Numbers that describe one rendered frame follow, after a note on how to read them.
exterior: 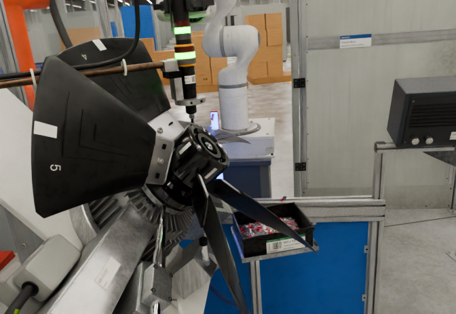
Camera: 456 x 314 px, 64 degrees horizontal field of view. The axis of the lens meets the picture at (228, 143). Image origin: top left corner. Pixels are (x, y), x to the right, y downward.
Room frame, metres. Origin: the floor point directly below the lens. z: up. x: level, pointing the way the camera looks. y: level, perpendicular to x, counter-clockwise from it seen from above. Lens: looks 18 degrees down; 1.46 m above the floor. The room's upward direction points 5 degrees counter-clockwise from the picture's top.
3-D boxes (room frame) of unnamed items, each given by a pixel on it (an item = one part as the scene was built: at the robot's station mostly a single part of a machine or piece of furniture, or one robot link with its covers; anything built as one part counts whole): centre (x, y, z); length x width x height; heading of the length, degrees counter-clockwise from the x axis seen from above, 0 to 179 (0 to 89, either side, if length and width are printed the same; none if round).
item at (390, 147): (1.10, -0.59, 1.04); 0.24 x 0.03 x 0.03; 83
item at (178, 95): (0.81, 0.09, 1.34); 0.09 x 0.07 x 0.10; 118
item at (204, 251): (0.70, 0.07, 0.99); 0.02 x 0.02 x 0.06
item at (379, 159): (1.12, -0.49, 0.96); 0.03 x 0.03 x 0.20; 83
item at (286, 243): (1.00, -0.11, 0.85); 0.22 x 0.17 x 0.07; 99
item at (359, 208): (1.17, -0.06, 0.82); 0.90 x 0.04 x 0.08; 83
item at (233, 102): (1.53, -0.04, 1.12); 0.19 x 0.19 x 0.18
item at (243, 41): (1.52, -0.07, 1.33); 0.19 x 0.12 x 0.24; 79
